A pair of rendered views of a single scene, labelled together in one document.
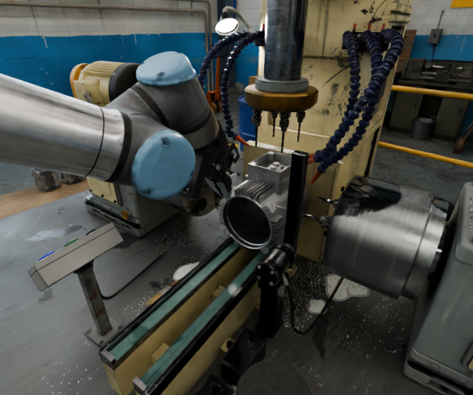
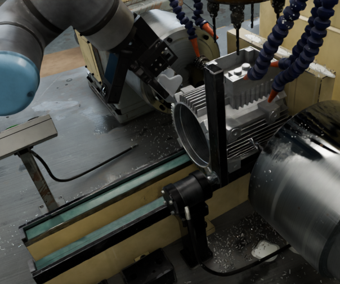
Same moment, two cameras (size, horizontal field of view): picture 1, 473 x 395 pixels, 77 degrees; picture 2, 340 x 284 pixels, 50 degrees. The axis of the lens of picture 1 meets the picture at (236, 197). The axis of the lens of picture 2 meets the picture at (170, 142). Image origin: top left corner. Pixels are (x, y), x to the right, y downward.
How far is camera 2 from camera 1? 0.34 m
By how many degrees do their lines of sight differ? 28
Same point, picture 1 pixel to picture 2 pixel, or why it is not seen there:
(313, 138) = not seen: hidden behind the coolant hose
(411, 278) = (330, 260)
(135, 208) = not seen: hidden behind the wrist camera
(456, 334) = not seen: outside the picture
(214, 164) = (135, 68)
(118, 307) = (73, 191)
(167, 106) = (48, 10)
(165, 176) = not seen: outside the picture
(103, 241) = (37, 131)
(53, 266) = not seen: outside the picture
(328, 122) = not seen: outside the picture
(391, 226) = (317, 186)
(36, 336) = (7, 198)
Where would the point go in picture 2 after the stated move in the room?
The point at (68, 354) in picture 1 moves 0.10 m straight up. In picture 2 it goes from (21, 221) to (5, 195)
